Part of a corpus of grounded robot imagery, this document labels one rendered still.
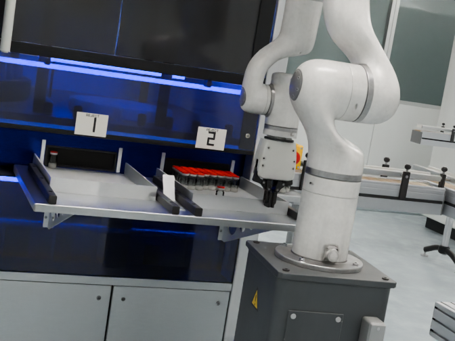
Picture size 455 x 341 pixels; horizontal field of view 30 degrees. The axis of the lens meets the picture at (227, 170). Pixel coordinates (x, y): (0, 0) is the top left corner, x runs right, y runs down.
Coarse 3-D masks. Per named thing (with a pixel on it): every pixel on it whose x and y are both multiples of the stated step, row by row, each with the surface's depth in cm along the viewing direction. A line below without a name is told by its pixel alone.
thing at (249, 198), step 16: (160, 176) 235; (192, 192) 209; (208, 192) 232; (224, 192) 236; (240, 192) 240; (256, 192) 236; (224, 208) 211; (240, 208) 213; (256, 208) 214; (272, 208) 216
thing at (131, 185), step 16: (48, 176) 203; (64, 176) 222; (80, 176) 226; (96, 176) 229; (112, 176) 234; (128, 176) 235; (64, 192) 201; (80, 192) 202; (96, 192) 204; (112, 192) 205; (128, 192) 206; (144, 192) 208
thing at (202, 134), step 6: (198, 132) 237; (204, 132) 237; (216, 132) 238; (222, 132) 239; (198, 138) 237; (204, 138) 238; (216, 138) 239; (222, 138) 239; (198, 144) 237; (204, 144) 238; (216, 144) 239; (222, 144) 240; (222, 150) 240
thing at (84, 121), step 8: (80, 112) 225; (80, 120) 225; (88, 120) 226; (96, 120) 227; (104, 120) 227; (80, 128) 226; (88, 128) 226; (96, 128) 227; (104, 128) 228; (96, 136) 227; (104, 136) 228
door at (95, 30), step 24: (0, 0) 214; (24, 0) 216; (48, 0) 218; (72, 0) 220; (96, 0) 222; (120, 0) 224; (0, 24) 215; (24, 24) 217; (48, 24) 219; (72, 24) 221; (96, 24) 223; (72, 48) 222; (96, 48) 224
